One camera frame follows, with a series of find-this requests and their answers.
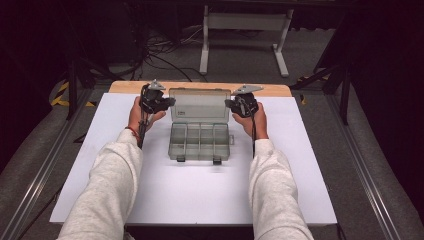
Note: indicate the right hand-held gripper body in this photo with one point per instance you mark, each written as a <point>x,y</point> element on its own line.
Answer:
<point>246,105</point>

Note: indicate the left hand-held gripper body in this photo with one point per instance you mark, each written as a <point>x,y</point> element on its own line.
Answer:
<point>151,100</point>

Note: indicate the clear grey compartment box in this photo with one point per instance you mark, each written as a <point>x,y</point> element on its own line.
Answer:
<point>200,140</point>

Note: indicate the person's left hand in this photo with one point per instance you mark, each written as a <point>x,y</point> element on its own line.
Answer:
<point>135,116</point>

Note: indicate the person's right hand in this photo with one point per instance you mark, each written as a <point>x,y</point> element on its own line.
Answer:
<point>260,125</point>

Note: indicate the wooden table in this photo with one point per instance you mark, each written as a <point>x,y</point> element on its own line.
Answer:
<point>126,87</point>

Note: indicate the red wrist band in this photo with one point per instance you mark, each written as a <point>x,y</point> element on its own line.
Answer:
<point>133,131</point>

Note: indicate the yellow black floor tape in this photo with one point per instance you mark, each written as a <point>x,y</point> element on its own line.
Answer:
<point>60,98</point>
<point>303,99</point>

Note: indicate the black stand legs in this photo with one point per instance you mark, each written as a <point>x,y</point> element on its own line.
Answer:
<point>72,86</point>
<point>344,93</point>

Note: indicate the white board sheet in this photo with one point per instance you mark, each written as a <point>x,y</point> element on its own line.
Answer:
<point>200,193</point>

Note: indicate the white metal stand frame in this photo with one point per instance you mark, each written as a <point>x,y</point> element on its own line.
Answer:
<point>245,21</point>

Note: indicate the aluminium floor rail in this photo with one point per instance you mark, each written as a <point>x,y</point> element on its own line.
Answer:
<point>363,173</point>
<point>43,173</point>

